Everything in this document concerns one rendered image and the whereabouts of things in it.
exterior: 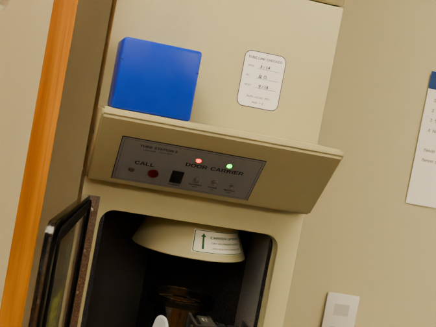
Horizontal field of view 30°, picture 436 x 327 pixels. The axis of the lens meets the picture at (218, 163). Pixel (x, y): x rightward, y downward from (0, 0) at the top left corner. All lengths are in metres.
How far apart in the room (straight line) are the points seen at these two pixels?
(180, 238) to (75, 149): 0.44
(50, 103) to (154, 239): 0.28
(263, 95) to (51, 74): 0.31
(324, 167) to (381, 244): 0.65
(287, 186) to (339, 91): 0.57
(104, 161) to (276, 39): 0.30
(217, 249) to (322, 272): 0.52
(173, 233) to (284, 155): 0.22
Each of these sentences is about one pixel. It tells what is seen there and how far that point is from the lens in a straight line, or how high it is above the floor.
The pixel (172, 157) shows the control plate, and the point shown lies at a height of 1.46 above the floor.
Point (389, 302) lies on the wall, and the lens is 1.75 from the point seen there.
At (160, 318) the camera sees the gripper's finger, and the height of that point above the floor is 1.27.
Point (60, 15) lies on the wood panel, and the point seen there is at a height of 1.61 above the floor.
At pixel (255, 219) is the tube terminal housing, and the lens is 1.17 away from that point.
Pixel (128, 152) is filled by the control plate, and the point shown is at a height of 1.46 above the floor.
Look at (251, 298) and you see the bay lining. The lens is 1.26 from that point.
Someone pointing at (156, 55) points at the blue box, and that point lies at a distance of 1.02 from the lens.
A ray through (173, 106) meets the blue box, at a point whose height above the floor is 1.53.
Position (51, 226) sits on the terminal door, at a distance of 0.82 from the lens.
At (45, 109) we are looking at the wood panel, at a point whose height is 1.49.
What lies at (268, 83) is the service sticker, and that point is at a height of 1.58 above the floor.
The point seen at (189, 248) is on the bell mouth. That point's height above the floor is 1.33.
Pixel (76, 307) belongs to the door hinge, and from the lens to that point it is 1.16.
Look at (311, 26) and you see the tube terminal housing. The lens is 1.18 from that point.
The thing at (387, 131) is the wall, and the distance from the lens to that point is 1.69.
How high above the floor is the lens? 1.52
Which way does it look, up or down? 3 degrees down
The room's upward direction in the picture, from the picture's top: 11 degrees clockwise
